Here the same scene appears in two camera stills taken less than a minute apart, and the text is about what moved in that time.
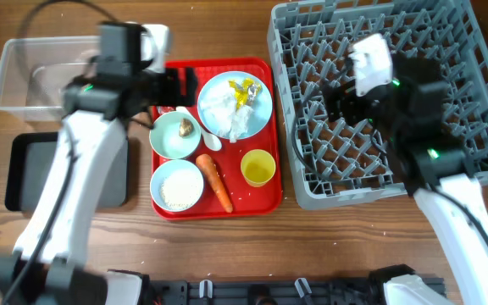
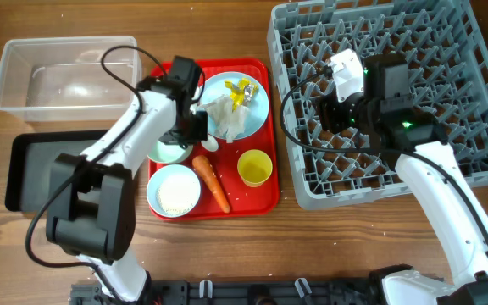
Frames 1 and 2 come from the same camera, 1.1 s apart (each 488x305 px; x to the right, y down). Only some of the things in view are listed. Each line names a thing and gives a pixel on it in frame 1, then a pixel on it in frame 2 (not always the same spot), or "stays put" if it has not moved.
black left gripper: [167, 96] -> [200, 133]
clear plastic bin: [32, 73] stays put
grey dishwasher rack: [337, 159] stays put
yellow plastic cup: [257, 166] stays put
